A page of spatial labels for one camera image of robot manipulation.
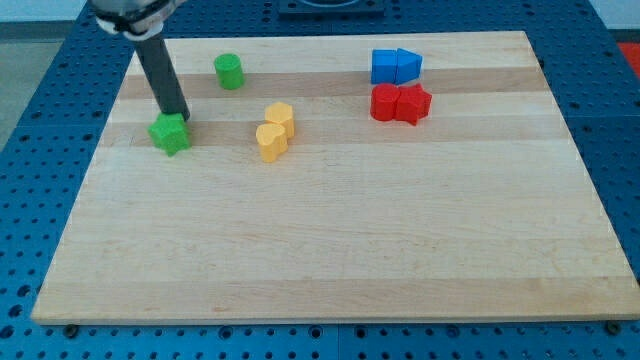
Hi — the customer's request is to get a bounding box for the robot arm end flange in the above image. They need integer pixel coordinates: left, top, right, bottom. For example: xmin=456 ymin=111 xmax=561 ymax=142
xmin=88 ymin=0 xmax=186 ymax=41

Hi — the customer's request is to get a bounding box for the yellow heart block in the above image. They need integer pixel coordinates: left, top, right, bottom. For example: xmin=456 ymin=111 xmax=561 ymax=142
xmin=256 ymin=123 xmax=288 ymax=163

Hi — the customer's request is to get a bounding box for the yellow hexagon block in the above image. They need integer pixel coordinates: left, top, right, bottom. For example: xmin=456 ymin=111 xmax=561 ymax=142
xmin=264 ymin=102 xmax=295 ymax=138

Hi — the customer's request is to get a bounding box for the red cylinder block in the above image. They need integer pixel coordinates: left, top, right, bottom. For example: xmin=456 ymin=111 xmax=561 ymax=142
xmin=370 ymin=83 xmax=400 ymax=121

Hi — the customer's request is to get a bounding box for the red star block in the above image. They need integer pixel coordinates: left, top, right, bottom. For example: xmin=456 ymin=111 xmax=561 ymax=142
xmin=395 ymin=84 xmax=432 ymax=126

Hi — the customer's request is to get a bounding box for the blue cube block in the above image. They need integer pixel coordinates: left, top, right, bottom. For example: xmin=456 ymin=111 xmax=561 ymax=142
xmin=371 ymin=49 xmax=397 ymax=84

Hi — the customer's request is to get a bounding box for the green cylinder block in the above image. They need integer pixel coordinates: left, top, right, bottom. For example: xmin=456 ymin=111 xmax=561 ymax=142
xmin=214 ymin=53 xmax=245 ymax=90

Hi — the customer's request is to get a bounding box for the green star block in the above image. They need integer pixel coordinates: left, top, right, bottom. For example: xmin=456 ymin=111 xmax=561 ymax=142
xmin=147 ymin=113 xmax=191 ymax=157

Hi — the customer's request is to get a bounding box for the wooden board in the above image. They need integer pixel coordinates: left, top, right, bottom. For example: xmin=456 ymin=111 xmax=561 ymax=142
xmin=32 ymin=31 xmax=639 ymax=325

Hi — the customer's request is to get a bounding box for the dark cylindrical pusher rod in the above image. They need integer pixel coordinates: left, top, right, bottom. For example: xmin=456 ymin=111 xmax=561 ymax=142
xmin=134 ymin=33 xmax=190 ymax=121

